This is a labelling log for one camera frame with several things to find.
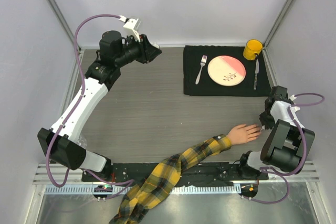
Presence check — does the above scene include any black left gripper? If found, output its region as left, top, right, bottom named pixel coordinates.
left=114, top=32, right=161, bottom=68

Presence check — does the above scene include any clear nail polish bottle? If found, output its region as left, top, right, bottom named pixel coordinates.
left=153, top=42, right=160, bottom=49

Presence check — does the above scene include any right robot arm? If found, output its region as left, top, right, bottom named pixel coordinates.
left=237, top=86, right=315, bottom=179

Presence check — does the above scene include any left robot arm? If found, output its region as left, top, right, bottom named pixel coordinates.
left=37, top=30, right=162, bottom=182

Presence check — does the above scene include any mannequin hand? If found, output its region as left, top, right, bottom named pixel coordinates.
left=227, top=124, right=261, bottom=145

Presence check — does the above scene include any silver fork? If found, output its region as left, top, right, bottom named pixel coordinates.
left=195, top=55, right=207, bottom=85

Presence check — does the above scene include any black cloth placemat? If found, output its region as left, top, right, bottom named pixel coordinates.
left=183, top=46, right=271, bottom=97

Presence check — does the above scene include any pink and cream plate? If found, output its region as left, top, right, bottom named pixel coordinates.
left=207, top=56, right=246, bottom=87

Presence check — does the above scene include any yellow mug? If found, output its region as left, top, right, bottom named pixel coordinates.
left=243, top=39, right=263, bottom=61

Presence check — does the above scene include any clear plastic cup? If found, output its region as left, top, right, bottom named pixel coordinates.
left=78, top=135, right=87, bottom=149

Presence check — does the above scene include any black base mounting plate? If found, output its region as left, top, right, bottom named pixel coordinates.
left=81, top=162, right=269, bottom=188

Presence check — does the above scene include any yellow plaid shirt sleeve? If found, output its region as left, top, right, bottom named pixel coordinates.
left=110, top=134, right=232, bottom=223

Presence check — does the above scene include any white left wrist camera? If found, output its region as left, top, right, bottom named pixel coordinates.
left=119, top=15, right=141, bottom=42

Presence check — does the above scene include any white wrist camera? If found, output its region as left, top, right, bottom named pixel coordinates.
left=119, top=15, right=141, bottom=42
left=290, top=94, right=302, bottom=112

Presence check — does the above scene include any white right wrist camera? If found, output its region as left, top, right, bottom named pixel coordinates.
left=290, top=94, right=302, bottom=112

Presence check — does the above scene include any knife with mottled handle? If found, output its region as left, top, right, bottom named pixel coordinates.
left=253, top=58, right=259, bottom=91

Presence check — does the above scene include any aluminium frame rail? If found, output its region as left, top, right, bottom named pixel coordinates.
left=33, top=160, right=318, bottom=187

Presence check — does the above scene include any white slotted cable duct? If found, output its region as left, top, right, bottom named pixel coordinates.
left=44, top=184, right=242, bottom=196

